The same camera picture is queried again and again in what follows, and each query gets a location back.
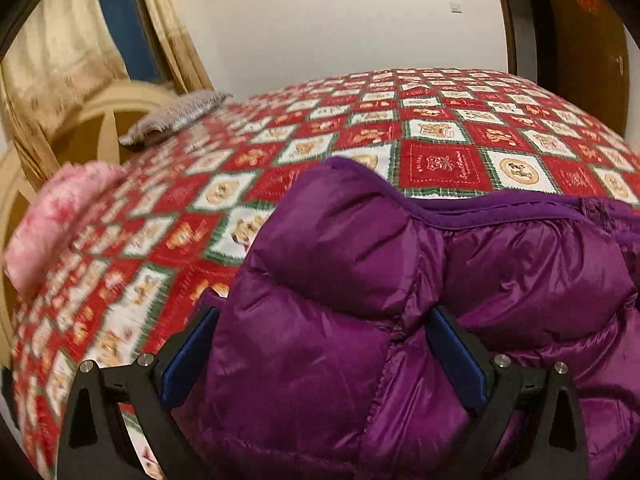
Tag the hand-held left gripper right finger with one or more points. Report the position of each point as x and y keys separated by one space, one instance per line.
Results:
x=457 y=355

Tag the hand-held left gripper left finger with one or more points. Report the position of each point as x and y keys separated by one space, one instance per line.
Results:
x=192 y=355

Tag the purple hooded puffer jacket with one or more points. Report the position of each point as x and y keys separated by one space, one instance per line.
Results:
x=325 y=300

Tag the red checkered bear-print bedsheet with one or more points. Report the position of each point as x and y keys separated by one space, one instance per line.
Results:
x=440 y=160

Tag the pink floral folded blanket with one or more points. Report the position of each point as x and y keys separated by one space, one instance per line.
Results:
x=55 y=215

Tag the grey striped pillow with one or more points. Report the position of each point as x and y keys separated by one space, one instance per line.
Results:
x=170 y=115

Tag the wide beige floral curtain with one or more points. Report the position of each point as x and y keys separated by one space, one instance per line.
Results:
x=55 y=60

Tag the brown wooden door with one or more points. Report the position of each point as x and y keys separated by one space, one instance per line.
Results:
x=585 y=50

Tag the narrow beige floral curtain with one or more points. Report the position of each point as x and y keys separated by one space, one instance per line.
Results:
x=170 y=25

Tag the window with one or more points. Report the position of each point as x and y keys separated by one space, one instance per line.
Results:
x=125 y=30

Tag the dark wooden door frame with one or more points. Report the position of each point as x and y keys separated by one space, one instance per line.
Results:
x=515 y=20

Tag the white wall switch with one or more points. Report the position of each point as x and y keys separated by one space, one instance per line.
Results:
x=456 y=7

